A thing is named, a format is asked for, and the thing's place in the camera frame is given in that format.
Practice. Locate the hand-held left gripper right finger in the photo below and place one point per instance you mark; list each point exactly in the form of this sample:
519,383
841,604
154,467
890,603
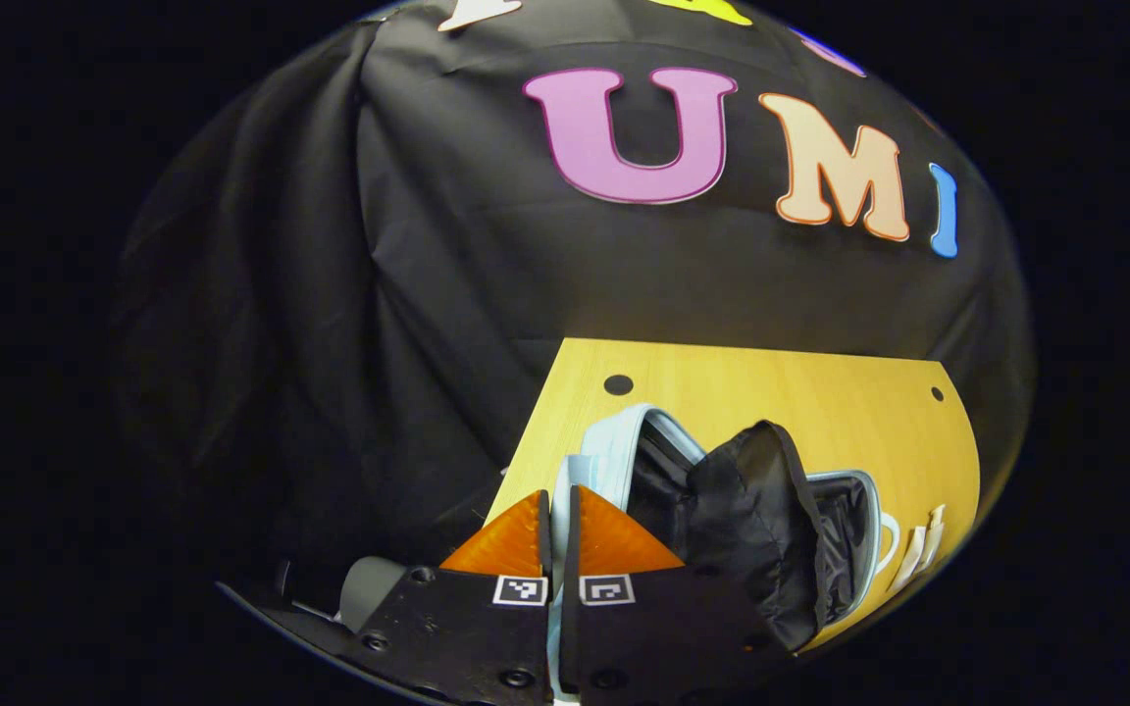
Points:
573,549

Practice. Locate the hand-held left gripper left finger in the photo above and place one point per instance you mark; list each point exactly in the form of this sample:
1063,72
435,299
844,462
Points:
544,544

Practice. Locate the white tube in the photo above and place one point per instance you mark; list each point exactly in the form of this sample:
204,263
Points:
908,559

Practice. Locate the white pump bottle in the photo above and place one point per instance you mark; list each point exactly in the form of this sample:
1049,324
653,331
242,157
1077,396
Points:
935,534

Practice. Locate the grey cylinder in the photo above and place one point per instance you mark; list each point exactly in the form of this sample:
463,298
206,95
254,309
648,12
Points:
369,588

